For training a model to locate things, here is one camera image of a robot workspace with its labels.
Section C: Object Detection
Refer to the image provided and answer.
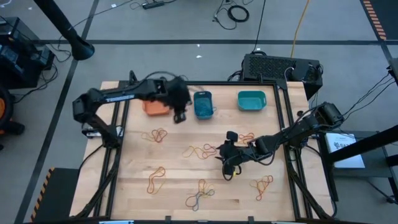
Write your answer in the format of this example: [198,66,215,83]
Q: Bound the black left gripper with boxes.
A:
[166,77,193,124]

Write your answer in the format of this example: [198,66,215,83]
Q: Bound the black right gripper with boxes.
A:
[217,131,261,181]

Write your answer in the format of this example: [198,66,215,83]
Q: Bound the yellow rubber band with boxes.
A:
[146,167,167,195]
[182,145,205,159]
[238,133,254,146]
[141,129,160,141]
[197,179,216,198]
[249,177,269,194]

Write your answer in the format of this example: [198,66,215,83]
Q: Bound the blue-grey plastic basket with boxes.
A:
[193,90,215,120]

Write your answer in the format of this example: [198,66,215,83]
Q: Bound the orange plastic basket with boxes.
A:
[142,99,172,117]

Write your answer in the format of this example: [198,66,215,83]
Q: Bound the green plastic basket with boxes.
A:
[237,90,267,112]

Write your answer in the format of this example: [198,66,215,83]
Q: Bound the black computer case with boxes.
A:
[241,53,323,100]

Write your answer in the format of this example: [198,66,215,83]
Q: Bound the black power strip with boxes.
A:
[142,1,165,10]

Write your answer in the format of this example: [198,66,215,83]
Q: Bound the white printed booklet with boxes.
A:
[325,133,366,169]

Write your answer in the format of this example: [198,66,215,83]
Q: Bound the black mat with striped edge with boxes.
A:
[360,0,398,41]
[30,167,80,223]

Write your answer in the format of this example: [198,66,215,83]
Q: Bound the black diagonal beam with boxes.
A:
[326,124,398,164]

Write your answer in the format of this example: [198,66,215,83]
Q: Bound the black pole stand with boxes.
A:
[32,0,96,62]

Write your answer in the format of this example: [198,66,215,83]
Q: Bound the black side table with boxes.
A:
[318,130,398,206]

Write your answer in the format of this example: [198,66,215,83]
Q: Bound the black equipment cart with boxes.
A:
[0,17,56,90]

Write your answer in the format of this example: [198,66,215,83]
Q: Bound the orange and black machine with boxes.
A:
[0,85,25,150]

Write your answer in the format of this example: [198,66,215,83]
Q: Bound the coiled black cable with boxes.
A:
[213,0,251,31]

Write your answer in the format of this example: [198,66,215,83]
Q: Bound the long black cable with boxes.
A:
[251,0,267,54]

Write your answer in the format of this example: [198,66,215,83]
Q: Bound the long yellow cable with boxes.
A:
[290,0,311,59]

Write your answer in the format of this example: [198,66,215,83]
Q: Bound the black floor cables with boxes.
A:
[341,70,398,114]

